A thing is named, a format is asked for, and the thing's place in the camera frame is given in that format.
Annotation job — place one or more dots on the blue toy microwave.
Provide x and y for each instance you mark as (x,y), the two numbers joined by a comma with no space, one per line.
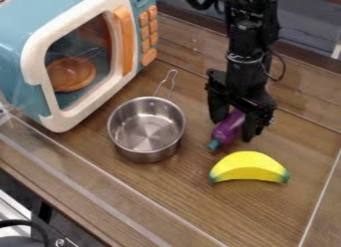
(114,32)

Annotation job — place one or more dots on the black device bottom left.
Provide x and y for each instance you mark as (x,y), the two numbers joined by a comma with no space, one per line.
(33,232)

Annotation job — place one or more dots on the silver pot with handle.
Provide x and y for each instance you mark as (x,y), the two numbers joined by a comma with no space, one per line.
(146,125)

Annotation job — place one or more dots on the yellow toy banana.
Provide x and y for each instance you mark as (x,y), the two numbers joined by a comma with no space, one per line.
(249,165)

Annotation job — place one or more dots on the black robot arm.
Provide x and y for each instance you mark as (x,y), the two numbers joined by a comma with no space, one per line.
(252,30)

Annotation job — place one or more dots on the purple toy eggplant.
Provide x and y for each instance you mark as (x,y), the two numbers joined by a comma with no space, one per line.
(227,130)

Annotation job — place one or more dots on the orange plate inside microwave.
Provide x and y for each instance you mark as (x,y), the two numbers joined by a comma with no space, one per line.
(71,73)

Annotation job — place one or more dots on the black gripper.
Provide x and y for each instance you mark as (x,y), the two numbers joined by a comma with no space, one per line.
(247,96)

